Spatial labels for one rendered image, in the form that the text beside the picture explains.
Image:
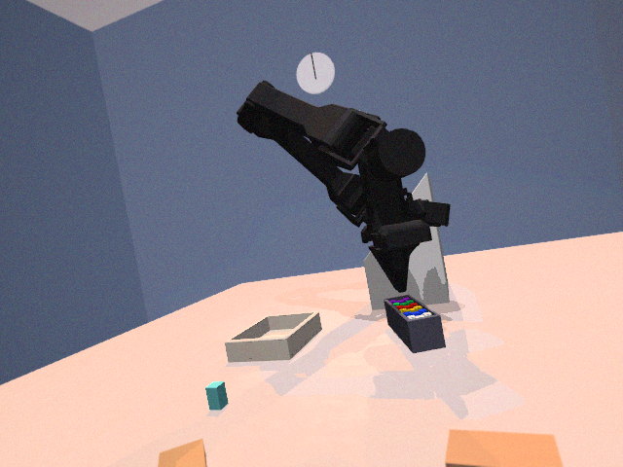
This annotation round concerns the teal rectangular block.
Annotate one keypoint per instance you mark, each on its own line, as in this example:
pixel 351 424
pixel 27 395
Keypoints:
pixel 216 395

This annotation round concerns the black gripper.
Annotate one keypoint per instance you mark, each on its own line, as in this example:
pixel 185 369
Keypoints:
pixel 393 235

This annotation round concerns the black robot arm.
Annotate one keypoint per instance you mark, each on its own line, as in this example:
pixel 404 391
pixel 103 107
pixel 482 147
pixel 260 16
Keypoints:
pixel 340 137

